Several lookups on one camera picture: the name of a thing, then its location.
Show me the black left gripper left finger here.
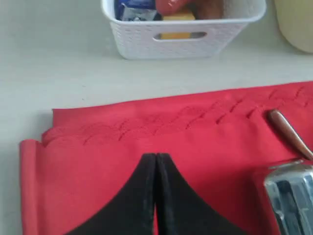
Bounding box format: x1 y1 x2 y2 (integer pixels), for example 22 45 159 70
68 154 157 235

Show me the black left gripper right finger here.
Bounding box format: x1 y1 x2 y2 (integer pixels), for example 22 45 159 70
156 153 246 235

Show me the shiny steel cup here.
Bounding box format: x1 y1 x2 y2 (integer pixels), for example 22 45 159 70
264 160 313 235

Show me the brown wooden spoon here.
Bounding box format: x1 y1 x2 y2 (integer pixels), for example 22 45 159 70
267 110 313 161

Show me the yellow cheese wedge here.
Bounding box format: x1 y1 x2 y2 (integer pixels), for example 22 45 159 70
160 9 195 40

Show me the blue white milk carton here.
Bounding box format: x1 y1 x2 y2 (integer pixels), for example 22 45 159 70
114 0 161 22

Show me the fried chicken nugget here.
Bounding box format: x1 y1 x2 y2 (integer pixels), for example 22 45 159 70
194 0 224 20

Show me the red sausage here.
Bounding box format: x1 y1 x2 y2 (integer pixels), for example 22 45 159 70
155 0 189 15

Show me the red scalloped table cloth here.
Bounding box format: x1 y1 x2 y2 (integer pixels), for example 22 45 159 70
20 82 313 235

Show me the white perforated plastic basket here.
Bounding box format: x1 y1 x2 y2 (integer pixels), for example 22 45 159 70
101 0 267 60

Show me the cream plastic bin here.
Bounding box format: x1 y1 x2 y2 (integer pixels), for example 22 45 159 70
274 0 313 53

